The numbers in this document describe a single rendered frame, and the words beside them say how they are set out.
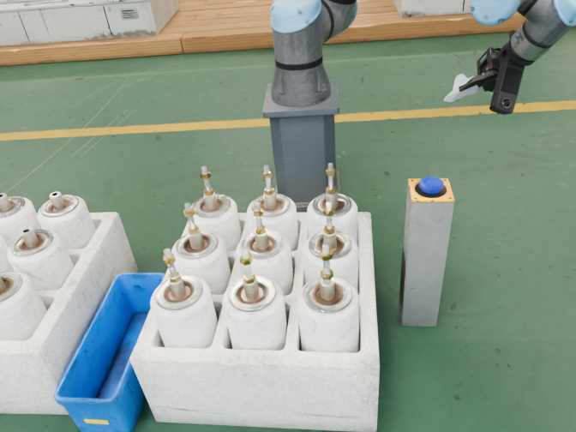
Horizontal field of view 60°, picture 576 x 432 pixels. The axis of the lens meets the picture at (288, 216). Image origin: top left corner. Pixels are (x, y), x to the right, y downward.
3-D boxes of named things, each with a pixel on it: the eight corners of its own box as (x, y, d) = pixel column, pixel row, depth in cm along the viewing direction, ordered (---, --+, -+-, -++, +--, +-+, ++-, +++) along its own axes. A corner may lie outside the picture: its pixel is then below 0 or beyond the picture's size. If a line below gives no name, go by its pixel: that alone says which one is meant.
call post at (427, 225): (398, 301, 107) (407, 179, 89) (431, 301, 106) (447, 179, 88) (401, 326, 102) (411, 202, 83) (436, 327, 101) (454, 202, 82)
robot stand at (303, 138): (278, 177, 152) (267, 82, 134) (339, 173, 150) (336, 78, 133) (273, 213, 137) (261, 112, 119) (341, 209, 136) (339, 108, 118)
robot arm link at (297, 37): (264, 61, 119) (257, 1, 111) (294, 44, 128) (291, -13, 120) (306, 68, 113) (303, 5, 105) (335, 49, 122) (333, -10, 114)
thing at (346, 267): (348, 294, 100) (347, 223, 90) (364, 329, 93) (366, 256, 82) (303, 304, 99) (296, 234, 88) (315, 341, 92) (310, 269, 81)
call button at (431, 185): (417, 185, 87) (417, 175, 86) (440, 184, 87) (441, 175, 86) (419, 198, 84) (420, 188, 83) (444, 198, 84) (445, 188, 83)
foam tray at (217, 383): (205, 272, 120) (190, 212, 109) (369, 273, 115) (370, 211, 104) (155, 423, 89) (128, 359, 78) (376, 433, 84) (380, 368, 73)
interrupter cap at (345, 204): (310, 218, 92) (309, 214, 92) (314, 195, 98) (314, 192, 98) (351, 219, 91) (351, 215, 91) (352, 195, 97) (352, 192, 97)
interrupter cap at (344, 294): (327, 272, 80) (327, 269, 80) (363, 295, 76) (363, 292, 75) (293, 297, 77) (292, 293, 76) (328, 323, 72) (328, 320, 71)
